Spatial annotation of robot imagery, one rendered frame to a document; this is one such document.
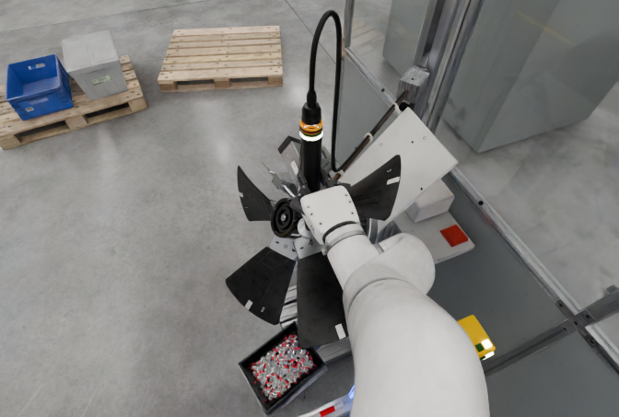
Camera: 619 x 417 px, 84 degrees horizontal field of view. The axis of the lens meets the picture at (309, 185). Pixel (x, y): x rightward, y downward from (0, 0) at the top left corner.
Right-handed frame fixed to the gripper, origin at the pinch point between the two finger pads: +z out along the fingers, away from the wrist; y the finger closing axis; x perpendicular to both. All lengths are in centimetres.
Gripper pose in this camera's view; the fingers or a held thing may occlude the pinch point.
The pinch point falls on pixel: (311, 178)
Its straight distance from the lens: 75.8
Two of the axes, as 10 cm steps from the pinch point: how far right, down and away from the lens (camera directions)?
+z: -3.6, -7.3, 5.8
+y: 9.3, -2.8, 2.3
